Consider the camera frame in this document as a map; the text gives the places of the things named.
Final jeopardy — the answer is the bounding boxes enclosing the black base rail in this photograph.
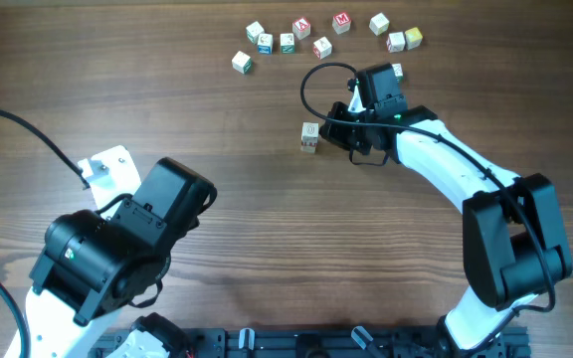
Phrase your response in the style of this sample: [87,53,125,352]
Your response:
[88,325,531,358]

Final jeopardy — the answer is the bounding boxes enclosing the green edged block right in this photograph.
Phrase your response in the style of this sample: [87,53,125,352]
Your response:
[392,64,404,83]

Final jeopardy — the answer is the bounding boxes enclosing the red letter M block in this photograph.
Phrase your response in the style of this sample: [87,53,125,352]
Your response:
[332,12,352,35]

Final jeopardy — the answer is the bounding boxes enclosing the green edged block middle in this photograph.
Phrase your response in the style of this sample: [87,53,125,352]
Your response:
[280,33,295,54]

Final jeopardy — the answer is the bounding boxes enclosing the red edged block right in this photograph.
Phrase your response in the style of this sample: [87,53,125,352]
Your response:
[386,32,406,53]

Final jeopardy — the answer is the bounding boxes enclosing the left camera cable black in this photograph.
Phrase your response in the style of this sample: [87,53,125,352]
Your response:
[0,109,91,190]

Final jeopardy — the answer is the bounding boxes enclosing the blue edged wooden block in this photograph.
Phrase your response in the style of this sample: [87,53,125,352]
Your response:
[257,33,274,55]

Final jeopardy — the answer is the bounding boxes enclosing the wooden block with O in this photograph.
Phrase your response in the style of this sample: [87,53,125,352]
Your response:
[301,122,319,147]

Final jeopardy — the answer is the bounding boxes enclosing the plain wooden block top right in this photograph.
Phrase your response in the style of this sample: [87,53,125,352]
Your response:
[369,13,390,36]

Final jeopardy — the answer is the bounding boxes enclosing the red edged picture block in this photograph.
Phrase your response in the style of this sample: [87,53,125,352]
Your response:
[312,37,332,60]

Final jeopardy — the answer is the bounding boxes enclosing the green edged block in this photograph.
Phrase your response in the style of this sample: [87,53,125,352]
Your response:
[232,51,253,75]
[246,21,265,45]
[280,33,295,54]
[392,64,404,83]

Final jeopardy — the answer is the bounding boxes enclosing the plain wooden block blue edge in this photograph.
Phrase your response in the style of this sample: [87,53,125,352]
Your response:
[300,143,317,154]

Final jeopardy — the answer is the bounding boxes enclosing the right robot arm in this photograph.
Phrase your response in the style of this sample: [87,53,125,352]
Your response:
[318,64,573,357]

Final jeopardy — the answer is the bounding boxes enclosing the yellow block far right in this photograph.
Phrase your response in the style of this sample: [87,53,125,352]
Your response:
[404,27,423,50]

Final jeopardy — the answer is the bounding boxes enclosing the camera cable black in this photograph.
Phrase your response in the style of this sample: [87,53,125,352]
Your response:
[0,109,91,190]
[299,62,557,358]

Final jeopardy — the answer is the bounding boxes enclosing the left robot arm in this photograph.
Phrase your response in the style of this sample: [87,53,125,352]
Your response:
[6,157,217,357]

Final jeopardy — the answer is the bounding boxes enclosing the red letter A block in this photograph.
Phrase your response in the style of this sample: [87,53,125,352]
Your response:
[292,17,311,40]

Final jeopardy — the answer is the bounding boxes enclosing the green edged block far left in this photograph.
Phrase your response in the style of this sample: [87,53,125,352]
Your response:
[232,51,253,75]

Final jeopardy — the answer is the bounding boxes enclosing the right camera cable black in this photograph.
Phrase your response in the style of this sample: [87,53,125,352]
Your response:
[299,62,557,358]

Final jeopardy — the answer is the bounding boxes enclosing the green edged block top left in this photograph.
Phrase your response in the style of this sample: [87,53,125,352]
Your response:
[246,21,265,45]

